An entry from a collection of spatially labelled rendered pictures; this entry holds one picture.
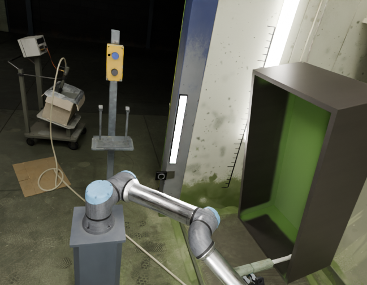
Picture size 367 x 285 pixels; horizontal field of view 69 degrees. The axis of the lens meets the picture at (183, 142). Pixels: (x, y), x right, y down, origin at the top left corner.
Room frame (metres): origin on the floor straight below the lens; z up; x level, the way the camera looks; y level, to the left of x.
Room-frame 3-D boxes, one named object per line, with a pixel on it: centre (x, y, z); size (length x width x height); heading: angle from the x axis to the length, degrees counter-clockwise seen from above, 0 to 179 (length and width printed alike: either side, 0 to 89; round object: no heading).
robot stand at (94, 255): (1.19, 0.42, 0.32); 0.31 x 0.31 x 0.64; 20
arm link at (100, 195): (1.20, 0.42, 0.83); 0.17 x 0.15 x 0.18; 154
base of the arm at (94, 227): (1.19, 0.42, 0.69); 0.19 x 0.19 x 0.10
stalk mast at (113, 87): (2.06, 0.63, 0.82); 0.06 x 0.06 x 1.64; 20
